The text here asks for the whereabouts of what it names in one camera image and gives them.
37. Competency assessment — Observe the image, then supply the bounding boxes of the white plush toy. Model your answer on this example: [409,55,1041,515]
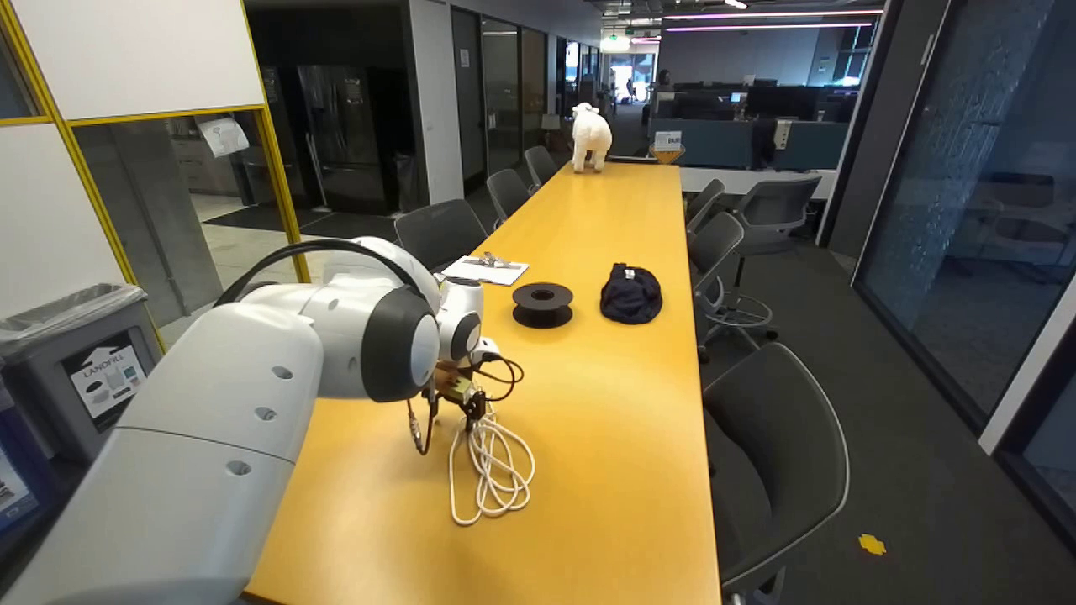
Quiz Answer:
[567,101,620,179]

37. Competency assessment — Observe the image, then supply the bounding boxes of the grey bin with label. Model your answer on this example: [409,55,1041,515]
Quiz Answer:
[0,279,162,471]

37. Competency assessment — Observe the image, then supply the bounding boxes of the blue bin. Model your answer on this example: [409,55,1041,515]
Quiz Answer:
[0,399,61,530]

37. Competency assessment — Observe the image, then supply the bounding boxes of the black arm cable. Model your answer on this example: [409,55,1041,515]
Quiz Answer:
[213,236,532,459]

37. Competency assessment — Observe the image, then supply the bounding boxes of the paper sign on glass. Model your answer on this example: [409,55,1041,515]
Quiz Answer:
[196,115,251,161]

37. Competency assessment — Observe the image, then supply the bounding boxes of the black filament spool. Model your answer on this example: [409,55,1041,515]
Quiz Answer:
[511,279,578,334]

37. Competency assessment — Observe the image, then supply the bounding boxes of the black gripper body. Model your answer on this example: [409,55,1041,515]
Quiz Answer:
[430,362,491,425]

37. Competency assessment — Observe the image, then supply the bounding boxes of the grey office chair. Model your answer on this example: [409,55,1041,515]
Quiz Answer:
[704,339,858,598]
[688,209,780,342]
[390,199,491,275]
[682,174,725,236]
[483,164,534,221]
[728,173,825,255]
[522,141,561,190]

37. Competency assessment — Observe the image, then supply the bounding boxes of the white string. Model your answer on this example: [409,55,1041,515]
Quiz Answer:
[445,407,541,530]

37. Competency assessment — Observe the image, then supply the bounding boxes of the small cardboard box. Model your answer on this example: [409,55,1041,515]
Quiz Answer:
[649,129,688,161]

